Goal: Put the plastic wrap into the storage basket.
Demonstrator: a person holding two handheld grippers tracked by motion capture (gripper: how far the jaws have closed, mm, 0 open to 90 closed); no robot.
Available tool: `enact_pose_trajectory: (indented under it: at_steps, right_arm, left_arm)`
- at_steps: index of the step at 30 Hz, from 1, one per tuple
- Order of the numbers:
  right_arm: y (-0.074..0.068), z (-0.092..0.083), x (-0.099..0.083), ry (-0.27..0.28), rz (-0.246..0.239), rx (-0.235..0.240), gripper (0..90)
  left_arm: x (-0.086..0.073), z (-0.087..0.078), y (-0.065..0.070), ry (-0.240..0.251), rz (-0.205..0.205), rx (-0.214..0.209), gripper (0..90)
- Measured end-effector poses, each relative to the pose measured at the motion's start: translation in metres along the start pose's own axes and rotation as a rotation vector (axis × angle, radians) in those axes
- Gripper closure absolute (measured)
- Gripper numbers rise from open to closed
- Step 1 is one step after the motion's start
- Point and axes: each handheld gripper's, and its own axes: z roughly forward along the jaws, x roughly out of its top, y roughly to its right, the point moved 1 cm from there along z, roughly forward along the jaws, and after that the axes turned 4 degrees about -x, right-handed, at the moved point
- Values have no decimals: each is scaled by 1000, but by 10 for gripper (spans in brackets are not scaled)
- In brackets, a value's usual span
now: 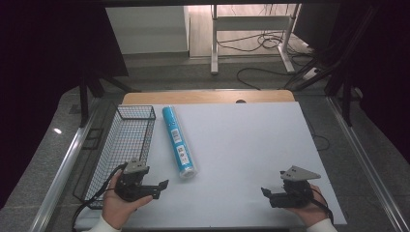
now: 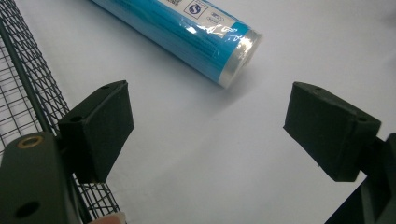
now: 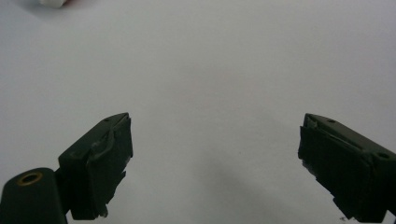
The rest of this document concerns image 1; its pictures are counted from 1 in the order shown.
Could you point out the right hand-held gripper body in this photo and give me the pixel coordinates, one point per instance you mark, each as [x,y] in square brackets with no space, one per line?
[295,190]

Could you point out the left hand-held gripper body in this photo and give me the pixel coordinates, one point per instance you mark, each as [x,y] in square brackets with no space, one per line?
[130,187]

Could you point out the person's left hand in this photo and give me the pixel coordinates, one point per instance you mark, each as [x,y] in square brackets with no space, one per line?
[117,208]

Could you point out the person's right hand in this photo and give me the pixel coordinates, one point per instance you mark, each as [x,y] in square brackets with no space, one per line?
[310,211]

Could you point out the blue wrapped roll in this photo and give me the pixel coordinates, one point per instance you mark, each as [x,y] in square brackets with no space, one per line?
[179,141]

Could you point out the white table cover sheet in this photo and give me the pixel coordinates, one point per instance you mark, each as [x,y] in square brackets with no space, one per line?
[245,151]

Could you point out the wooden table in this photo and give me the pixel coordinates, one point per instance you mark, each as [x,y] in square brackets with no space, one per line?
[206,96]

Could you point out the black metal stand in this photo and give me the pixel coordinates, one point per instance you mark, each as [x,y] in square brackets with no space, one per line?
[341,64]
[93,83]

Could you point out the white power strip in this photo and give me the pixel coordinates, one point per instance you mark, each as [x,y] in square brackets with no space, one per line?
[310,73]

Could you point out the dark curtain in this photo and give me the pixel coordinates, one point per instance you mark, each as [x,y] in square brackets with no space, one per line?
[42,80]
[380,71]

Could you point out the white cabinet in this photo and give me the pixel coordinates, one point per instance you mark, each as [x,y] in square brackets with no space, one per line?
[146,29]

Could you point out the aluminium rail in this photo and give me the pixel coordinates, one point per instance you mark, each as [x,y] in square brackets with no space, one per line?
[61,174]
[367,161]

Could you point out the white metal desk frame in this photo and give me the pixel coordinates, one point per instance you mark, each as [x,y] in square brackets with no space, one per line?
[251,22]

